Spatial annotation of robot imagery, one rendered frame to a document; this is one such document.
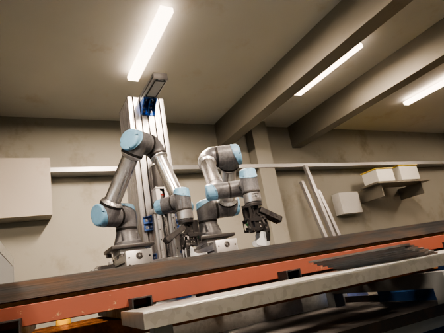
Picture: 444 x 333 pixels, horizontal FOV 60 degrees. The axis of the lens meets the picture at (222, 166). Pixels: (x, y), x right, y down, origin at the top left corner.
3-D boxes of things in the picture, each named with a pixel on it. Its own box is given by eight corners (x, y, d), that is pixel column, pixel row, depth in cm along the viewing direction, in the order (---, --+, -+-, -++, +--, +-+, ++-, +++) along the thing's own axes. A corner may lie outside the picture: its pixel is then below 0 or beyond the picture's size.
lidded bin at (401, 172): (402, 185, 760) (398, 171, 769) (422, 178, 723) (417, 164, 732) (384, 186, 735) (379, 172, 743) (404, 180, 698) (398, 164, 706)
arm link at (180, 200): (178, 191, 186) (192, 187, 182) (181, 214, 183) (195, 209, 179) (168, 189, 179) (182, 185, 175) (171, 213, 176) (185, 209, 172)
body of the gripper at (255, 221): (244, 234, 162) (239, 207, 165) (261, 232, 165) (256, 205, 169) (252, 231, 155) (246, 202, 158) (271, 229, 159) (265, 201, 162)
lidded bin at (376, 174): (380, 186, 726) (376, 173, 733) (397, 180, 694) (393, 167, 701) (363, 187, 705) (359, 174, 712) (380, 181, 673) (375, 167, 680)
